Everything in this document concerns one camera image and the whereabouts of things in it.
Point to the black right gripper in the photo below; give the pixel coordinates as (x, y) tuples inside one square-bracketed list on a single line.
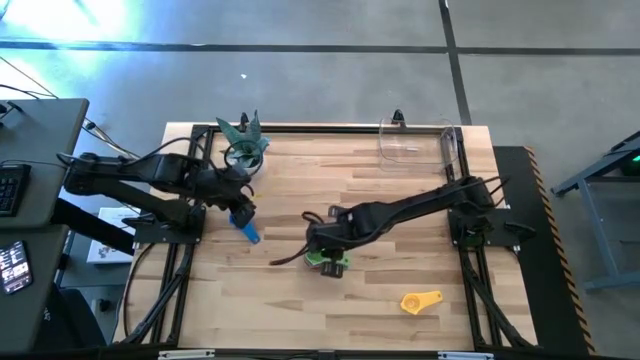
[(325, 235)]

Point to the grey desk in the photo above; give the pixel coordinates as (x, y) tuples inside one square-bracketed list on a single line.
[(40, 130)]

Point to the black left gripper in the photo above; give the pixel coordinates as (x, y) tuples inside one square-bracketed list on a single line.
[(234, 192)]

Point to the black office chair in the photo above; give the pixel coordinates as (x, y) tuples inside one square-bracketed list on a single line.
[(75, 320)]

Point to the blue measuring cup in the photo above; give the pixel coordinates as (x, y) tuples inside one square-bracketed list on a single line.
[(251, 233)]

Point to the white plant pot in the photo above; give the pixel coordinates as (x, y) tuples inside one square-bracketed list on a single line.
[(260, 165)]

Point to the yellow measuring cup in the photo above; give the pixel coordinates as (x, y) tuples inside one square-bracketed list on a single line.
[(414, 303)]

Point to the green measuring cup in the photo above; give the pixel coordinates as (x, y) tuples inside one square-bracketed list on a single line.
[(315, 259)]

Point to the black clamp knob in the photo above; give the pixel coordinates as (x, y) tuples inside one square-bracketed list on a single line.
[(398, 118), (243, 121)]

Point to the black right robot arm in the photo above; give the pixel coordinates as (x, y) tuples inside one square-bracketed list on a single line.
[(410, 210)]

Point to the green succulent plant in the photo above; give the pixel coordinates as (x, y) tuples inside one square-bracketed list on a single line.
[(245, 137)]

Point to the clear plastic basket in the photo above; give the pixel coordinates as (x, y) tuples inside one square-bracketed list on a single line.
[(400, 150)]

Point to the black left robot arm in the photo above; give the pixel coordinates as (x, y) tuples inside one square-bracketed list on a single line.
[(165, 172)]

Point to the white paper box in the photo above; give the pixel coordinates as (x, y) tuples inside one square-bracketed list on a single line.
[(107, 252)]

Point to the black keyboard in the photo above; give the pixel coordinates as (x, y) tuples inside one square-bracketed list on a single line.
[(12, 190)]

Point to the black hazard-striped floor mat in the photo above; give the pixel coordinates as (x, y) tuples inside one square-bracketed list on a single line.
[(535, 280)]

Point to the black smartphone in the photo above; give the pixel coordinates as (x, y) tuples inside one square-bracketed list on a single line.
[(14, 267)]

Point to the blue metal cart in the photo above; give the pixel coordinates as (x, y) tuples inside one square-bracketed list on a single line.
[(595, 235)]

